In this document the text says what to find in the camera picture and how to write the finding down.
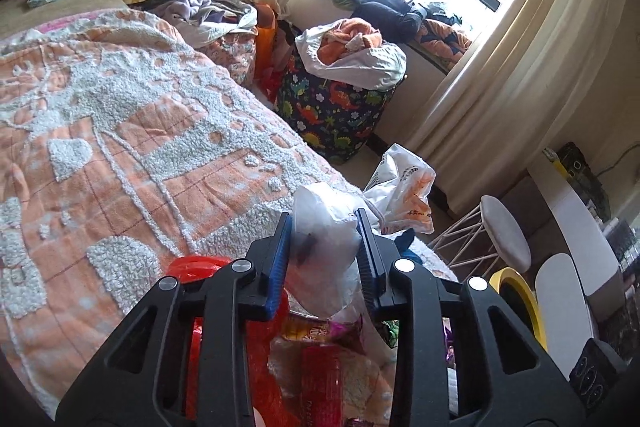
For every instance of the white orange printed plastic bag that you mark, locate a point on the white orange printed plastic bag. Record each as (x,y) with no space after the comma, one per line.
(405,192)

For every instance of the pink floral fabric bag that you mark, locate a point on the pink floral fabric bag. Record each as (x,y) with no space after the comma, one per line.
(235,57)

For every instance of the orange white tufted blanket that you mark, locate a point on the orange white tufted blanket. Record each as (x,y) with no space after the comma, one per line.
(150,132)

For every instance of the green snack packet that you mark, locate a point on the green snack packet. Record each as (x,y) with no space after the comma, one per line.
(392,332)

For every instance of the dark jacket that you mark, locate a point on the dark jacket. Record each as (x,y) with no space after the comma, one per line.
(380,12)

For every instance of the white rounded chair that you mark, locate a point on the white rounded chair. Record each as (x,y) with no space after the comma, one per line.
(565,307)

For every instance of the white round stool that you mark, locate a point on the white round stool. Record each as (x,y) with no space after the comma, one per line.
(505,232)

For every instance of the yellow red snack packet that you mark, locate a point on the yellow red snack packet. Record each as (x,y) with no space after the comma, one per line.
(305,329)

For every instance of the yellow small box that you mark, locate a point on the yellow small box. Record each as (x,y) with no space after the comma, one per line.
(557,162)

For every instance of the red orange plastic bag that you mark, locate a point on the red orange plastic bag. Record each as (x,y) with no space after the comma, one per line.
(260,357)

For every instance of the clear crumpled plastic wrapper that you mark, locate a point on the clear crumpled plastic wrapper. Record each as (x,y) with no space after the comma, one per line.
(365,382)

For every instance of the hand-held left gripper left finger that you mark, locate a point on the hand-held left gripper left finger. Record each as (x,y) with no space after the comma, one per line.
(281,267)

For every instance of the pink wrapper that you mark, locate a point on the pink wrapper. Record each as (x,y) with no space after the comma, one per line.
(347,332)

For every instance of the yellow trash bin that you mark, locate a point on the yellow trash bin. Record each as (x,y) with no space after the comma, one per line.
(530,302)

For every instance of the orange towel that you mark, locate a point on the orange towel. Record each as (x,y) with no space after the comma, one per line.
(350,37)

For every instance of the orange black blanket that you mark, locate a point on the orange black blanket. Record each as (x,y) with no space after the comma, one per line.
(445,37)

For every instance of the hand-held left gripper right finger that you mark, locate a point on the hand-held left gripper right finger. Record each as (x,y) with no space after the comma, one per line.
(364,257)

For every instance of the dark patterned box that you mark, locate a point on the dark patterned box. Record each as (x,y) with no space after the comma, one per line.
(585,177)

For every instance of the dinosaur print laundry basket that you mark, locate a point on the dinosaur print laundry basket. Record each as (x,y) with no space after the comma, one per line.
(325,117)

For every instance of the white desk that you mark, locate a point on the white desk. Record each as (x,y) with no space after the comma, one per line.
(575,217)

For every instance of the white purple cloth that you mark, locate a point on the white purple cloth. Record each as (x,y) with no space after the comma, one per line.
(210,14)

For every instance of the cream pleated curtain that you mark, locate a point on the cream pleated curtain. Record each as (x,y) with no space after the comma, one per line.
(525,57)

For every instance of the white bag of laundry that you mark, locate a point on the white bag of laundry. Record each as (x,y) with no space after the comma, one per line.
(380,67)

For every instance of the purple wrapper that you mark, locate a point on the purple wrapper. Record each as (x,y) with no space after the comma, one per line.
(448,337)

